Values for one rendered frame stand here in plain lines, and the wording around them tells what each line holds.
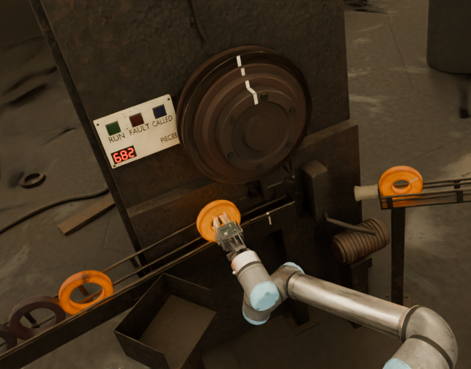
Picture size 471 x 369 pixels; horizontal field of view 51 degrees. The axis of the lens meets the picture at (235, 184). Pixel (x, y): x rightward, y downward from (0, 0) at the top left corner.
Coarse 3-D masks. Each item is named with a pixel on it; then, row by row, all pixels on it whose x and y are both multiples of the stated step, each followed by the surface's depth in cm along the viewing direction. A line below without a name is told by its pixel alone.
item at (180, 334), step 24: (168, 288) 177; (192, 288) 168; (144, 312) 168; (168, 312) 173; (192, 312) 171; (216, 312) 169; (120, 336) 156; (144, 336) 168; (168, 336) 166; (192, 336) 164; (144, 360) 158; (168, 360) 159; (192, 360) 175
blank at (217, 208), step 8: (224, 200) 172; (208, 208) 168; (216, 208) 168; (224, 208) 170; (232, 208) 171; (200, 216) 169; (208, 216) 169; (216, 216) 170; (232, 216) 173; (200, 224) 169; (208, 224) 170; (200, 232) 171; (208, 232) 172; (208, 240) 174
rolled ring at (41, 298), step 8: (40, 296) 172; (48, 296) 174; (24, 304) 169; (32, 304) 169; (40, 304) 170; (48, 304) 172; (56, 304) 173; (16, 312) 168; (24, 312) 169; (56, 312) 175; (64, 312) 177; (16, 320) 170; (56, 320) 177; (16, 328) 171; (24, 328) 175; (32, 328) 178; (40, 328) 179; (16, 336) 173; (24, 336) 175; (32, 336) 176; (40, 336) 177
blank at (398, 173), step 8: (392, 168) 186; (400, 168) 184; (408, 168) 184; (384, 176) 187; (392, 176) 186; (400, 176) 185; (408, 176) 184; (416, 176) 184; (384, 184) 189; (392, 184) 188; (416, 184) 186; (384, 192) 191; (392, 192) 190; (400, 192) 191; (408, 192) 189; (416, 192) 188
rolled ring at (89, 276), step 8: (80, 272) 173; (88, 272) 173; (96, 272) 175; (72, 280) 171; (80, 280) 172; (88, 280) 173; (96, 280) 174; (104, 280) 176; (64, 288) 171; (72, 288) 172; (104, 288) 178; (112, 288) 179; (64, 296) 172; (104, 296) 179; (64, 304) 174; (72, 304) 176; (80, 304) 180; (88, 304) 181; (72, 312) 177
